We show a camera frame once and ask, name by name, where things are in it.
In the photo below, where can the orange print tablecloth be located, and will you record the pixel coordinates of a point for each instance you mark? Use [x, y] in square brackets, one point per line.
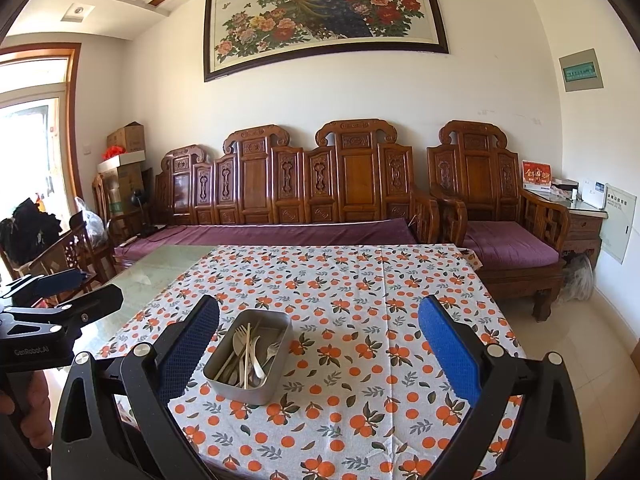
[350, 280]

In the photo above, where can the framed peacock painting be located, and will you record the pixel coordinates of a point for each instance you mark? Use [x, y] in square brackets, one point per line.
[320, 15]

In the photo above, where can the green wall panel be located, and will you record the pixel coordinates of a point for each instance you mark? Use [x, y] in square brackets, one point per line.
[580, 70]

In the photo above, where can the rectangular metal tray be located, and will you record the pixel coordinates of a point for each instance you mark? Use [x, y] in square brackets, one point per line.
[235, 391]

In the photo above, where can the purple sofa cushion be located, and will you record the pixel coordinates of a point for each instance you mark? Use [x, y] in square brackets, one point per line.
[290, 232]

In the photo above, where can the large cream spoon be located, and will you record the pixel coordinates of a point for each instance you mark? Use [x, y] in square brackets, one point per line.
[236, 350]

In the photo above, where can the white router device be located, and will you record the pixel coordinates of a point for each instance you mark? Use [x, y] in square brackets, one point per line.
[592, 194]

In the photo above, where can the person's left hand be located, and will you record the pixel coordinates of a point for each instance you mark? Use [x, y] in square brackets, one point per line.
[40, 405]

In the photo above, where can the carved wooden sofa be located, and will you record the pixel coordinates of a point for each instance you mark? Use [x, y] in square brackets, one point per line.
[255, 180]

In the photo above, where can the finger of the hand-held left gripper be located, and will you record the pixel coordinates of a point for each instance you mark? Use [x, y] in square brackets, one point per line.
[55, 280]
[95, 302]

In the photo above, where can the small cream spoon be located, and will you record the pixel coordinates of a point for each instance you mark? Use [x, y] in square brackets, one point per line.
[256, 355]

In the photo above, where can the white plastic bag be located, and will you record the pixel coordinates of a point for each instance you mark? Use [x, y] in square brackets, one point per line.
[92, 222]

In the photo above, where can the white flat box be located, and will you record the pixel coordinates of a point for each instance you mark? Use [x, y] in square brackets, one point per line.
[122, 161]

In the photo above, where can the metal spoons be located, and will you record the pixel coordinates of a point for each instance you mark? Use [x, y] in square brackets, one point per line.
[272, 349]

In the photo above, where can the wooden dining chair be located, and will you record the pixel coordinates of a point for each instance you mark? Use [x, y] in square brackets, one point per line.
[70, 252]

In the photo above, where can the wooden door frame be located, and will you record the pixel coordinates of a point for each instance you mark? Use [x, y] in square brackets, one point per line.
[74, 110]

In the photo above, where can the small brown cardboard box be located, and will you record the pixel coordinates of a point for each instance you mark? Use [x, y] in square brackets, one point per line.
[126, 137]

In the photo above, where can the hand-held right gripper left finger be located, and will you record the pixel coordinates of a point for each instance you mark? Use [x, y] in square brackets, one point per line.
[192, 345]

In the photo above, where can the carved wooden armchair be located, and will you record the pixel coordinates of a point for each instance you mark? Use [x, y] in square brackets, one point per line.
[477, 170]

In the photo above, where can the black clothes pile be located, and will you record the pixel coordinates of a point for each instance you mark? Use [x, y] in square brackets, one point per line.
[30, 230]

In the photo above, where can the tissue box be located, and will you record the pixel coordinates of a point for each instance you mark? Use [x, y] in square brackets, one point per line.
[564, 187]

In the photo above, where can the clear plastic bag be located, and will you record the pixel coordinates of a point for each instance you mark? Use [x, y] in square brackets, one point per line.
[576, 277]

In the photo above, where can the white wall cabinet door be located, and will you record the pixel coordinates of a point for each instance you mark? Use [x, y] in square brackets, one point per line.
[616, 222]

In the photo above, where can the purple armchair cushion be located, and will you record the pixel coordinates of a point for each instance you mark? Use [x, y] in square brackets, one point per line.
[510, 245]

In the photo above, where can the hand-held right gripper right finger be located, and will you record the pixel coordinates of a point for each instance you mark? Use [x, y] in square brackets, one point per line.
[447, 350]

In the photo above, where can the black desk lamp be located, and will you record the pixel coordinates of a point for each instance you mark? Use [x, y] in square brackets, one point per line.
[137, 200]

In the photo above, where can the metal spoon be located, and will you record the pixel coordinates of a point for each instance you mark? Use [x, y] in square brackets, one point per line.
[227, 377]

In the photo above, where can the wooden side table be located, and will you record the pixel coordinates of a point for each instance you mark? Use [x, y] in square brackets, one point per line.
[582, 232]

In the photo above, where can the large brown cardboard box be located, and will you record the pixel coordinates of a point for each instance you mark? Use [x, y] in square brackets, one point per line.
[122, 190]

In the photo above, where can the red gift box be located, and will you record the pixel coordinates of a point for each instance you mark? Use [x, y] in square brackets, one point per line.
[536, 175]

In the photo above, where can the red decoration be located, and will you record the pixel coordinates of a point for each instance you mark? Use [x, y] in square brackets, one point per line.
[114, 152]

